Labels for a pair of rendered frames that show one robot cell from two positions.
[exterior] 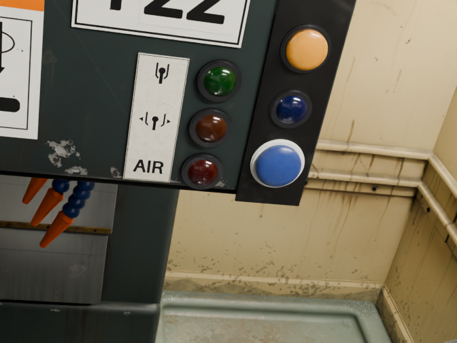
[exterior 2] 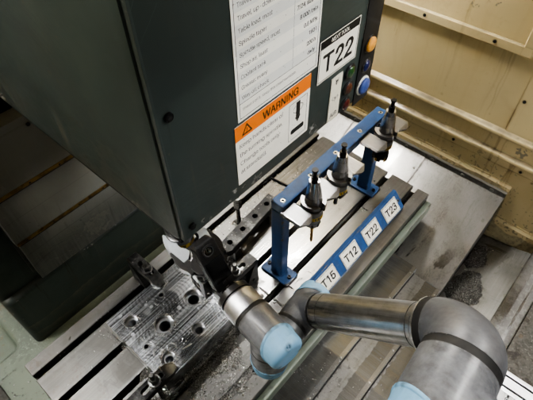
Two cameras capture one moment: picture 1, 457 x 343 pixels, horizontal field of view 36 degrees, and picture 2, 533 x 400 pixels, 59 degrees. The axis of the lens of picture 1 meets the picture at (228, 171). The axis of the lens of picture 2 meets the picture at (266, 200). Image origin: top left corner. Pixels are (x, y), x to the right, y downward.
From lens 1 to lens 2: 0.56 m
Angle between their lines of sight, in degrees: 33
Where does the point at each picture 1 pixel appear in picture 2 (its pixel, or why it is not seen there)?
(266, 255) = not seen: hidden behind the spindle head
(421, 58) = not seen: outside the picture
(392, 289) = not seen: hidden behind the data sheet
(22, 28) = (304, 97)
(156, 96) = (335, 90)
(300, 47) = (371, 44)
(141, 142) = (331, 108)
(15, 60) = (303, 109)
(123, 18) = (328, 71)
